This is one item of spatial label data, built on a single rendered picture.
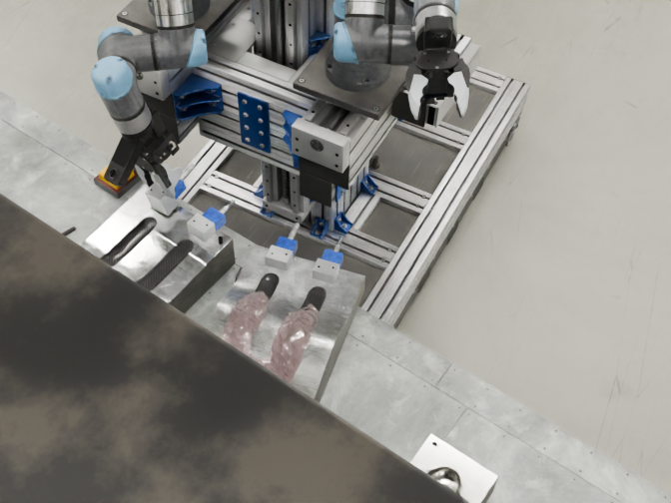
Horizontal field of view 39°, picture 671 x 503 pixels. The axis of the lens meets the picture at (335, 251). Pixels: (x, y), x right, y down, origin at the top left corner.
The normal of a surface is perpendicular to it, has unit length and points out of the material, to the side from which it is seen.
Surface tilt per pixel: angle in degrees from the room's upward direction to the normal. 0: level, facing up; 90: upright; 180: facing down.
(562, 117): 0
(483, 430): 0
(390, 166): 0
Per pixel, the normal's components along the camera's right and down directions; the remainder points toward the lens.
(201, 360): 0.02, -0.62
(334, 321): 0.17, -0.89
